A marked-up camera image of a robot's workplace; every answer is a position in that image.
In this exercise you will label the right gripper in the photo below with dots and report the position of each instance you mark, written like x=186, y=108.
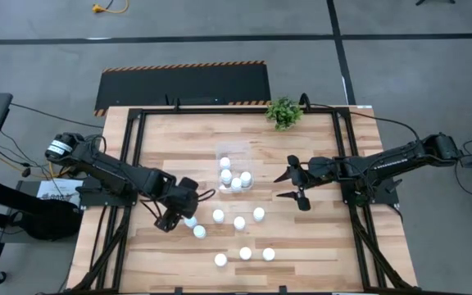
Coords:
x=320, y=170

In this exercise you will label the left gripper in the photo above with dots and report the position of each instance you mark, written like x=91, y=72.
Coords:
x=182, y=205

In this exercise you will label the white ball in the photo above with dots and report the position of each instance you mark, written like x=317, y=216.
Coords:
x=220, y=260
x=245, y=253

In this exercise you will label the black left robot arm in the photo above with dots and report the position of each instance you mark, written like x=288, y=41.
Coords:
x=109, y=172

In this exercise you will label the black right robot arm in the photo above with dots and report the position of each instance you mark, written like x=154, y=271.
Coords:
x=396, y=160

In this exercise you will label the translucent plastic basket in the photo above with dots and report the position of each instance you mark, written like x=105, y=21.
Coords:
x=236, y=151

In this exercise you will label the green plant in white pot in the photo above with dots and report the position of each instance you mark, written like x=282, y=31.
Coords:
x=284, y=114

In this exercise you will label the black edge clamp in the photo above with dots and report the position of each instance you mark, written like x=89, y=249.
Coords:
x=177, y=290
x=282, y=290

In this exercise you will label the black hazard-striped floor mat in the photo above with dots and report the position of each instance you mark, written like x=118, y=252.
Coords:
x=178, y=86

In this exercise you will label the white printed paper sheet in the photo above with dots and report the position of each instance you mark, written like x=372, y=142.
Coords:
x=55, y=190

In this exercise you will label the black bag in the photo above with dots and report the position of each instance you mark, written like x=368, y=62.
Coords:
x=51, y=221

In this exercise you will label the black chair base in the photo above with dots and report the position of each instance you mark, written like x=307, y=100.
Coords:
x=424, y=1

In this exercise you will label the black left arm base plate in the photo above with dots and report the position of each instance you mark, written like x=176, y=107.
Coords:
x=96, y=201

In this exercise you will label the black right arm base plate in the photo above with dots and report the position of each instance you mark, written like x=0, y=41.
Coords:
x=385, y=189

